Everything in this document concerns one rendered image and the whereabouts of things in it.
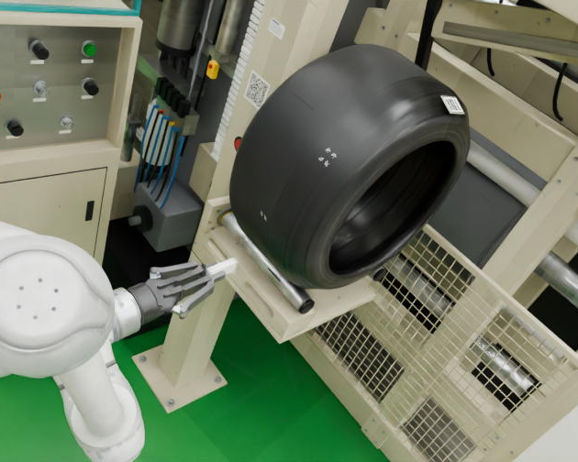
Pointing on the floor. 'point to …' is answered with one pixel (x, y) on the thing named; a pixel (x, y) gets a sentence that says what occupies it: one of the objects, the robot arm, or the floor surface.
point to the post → (292, 49)
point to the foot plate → (169, 396)
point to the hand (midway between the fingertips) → (221, 269)
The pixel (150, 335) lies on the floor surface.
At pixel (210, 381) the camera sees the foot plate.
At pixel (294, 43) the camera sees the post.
